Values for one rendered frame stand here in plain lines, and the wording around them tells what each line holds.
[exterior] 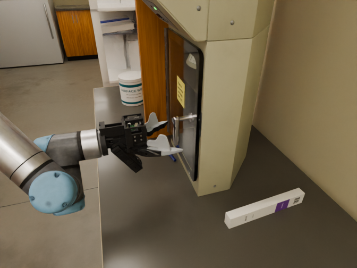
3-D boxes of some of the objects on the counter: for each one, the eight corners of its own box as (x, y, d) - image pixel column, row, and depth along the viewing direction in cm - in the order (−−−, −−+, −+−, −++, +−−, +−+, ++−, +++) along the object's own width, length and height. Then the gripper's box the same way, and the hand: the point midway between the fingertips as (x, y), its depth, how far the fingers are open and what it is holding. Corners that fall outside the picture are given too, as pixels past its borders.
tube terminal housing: (224, 132, 111) (253, -104, 69) (266, 181, 85) (353, -149, 43) (170, 141, 105) (165, -111, 63) (197, 197, 79) (220, -169, 37)
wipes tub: (143, 95, 144) (141, 69, 136) (147, 105, 134) (145, 77, 126) (120, 98, 141) (116, 72, 133) (122, 108, 130) (119, 80, 122)
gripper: (99, 148, 54) (186, 133, 59) (96, 108, 70) (165, 99, 75) (105, 177, 59) (186, 161, 63) (101, 134, 74) (166, 124, 79)
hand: (175, 136), depth 71 cm, fingers open, 14 cm apart
